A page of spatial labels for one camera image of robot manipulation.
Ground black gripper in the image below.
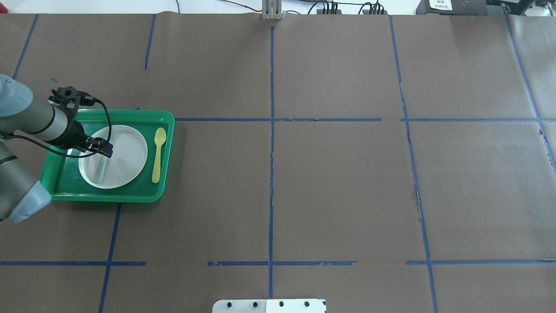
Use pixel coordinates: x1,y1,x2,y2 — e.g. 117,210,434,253
61,122,113,158

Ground clear plastic fork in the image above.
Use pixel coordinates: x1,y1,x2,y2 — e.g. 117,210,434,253
91,155,110,184

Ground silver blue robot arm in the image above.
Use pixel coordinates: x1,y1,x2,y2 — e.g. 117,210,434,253
0,75,113,223

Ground white round plate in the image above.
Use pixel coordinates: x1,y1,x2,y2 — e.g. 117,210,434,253
78,125,148,190

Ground green plastic tray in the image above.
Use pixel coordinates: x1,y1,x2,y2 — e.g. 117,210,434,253
40,109,175,203

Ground yellow plastic spoon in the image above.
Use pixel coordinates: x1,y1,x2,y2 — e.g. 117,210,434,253
151,127,167,184

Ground brown paper table cover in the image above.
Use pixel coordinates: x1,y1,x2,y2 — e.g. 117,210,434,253
1,12,555,313

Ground black desktop box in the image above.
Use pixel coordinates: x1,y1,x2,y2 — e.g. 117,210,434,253
415,0,488,16

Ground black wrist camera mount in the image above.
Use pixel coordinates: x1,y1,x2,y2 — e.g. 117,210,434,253
48,87,96,115

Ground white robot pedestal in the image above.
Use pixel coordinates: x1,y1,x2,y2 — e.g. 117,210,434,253
212,298,327,313

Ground aluminium frame post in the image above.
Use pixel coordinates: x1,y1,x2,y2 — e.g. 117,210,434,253
261,0,284,20

